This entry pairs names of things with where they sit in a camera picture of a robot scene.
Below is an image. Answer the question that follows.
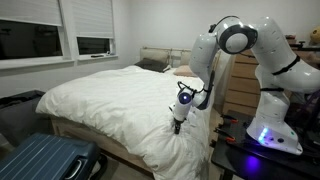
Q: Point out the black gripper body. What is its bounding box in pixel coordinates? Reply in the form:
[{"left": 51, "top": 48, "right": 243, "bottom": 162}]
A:
[{"left": 171, "top": 116, "right": 184, "bottom": 130}]

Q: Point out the white quilted duvet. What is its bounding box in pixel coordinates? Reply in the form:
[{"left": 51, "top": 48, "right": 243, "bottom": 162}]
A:
[{"left": 35, "top": 64, "right": 214, "bottom": 180}]

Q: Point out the pink ribbed pillow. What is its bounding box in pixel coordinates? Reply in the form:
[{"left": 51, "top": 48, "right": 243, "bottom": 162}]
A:
[{"left": 172, "top": 64, "right": 198, "bottom": 79}]

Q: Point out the dark grey pillow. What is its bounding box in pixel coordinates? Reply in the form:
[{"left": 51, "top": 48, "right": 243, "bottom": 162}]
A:
[{"left": 134, "top": 57, "right": 172, "bottom": 74}]

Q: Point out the beige cushioned headboard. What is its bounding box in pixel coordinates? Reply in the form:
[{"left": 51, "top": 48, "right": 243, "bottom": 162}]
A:
[{"left": 139, "top": 46, "right": 222, "bottom": 68}]

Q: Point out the wooden chest of drawers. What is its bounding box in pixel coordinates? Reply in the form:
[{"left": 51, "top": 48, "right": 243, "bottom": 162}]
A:
[{"left": 222, "top": 49, "right": 268, "bottom": 117}]

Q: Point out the black robot table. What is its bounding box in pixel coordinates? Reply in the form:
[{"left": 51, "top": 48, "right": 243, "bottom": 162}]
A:
[{"left": 210, "top": 109, "right": 320, "bottom": 180}]

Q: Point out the small dark window pane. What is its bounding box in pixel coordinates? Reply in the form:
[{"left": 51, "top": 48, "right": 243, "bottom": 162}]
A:
[{"left": 76, "top": 36, "right": 112, "bottom": 56}]

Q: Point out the small white window blind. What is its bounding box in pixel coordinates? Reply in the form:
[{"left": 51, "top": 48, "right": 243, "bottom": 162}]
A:
[{"left": 71, "top": 0, "right": 115, "bottom": 39}]

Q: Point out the blue hard-shell suitcase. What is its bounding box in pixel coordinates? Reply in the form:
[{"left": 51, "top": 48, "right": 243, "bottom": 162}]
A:
[{"left": 0, "top": 133, "right": 109, "bottom": 180}]

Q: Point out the dark grey open suitcase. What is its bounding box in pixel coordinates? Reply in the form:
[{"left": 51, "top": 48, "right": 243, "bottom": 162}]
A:
[{"left": 0, "top": 89, "right": 54, "bottom": 148}]

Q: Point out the yellow plush toy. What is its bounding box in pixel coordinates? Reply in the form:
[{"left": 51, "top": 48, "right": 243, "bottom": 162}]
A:
[{"left": 309, "top": 26, "right": 320, "bottom": 46}]

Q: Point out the large dark window pane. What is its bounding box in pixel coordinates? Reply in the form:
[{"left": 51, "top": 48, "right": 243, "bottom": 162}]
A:
[{"left": 0, "top": 19, "right": 64, "bottom": 61}]

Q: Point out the large white window blind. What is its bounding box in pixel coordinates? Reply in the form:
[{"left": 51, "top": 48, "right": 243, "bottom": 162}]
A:
[{"left": 0, "top": 0, "right": 64, "bottom": 27}]

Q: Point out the black clamp with orange handle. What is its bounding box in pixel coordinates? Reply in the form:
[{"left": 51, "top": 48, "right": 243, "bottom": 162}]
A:
[
  {"left": 214, "top": 127, "right": 236, "bottom": 144},
  {"left": 220, "top": 114, "right": 240, "bottom": 125}
]

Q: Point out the light wooden bed frame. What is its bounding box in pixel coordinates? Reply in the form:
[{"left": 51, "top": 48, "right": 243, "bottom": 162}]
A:
[{"left": 49, "top": 115, "right": 155, "bottom": 178}]

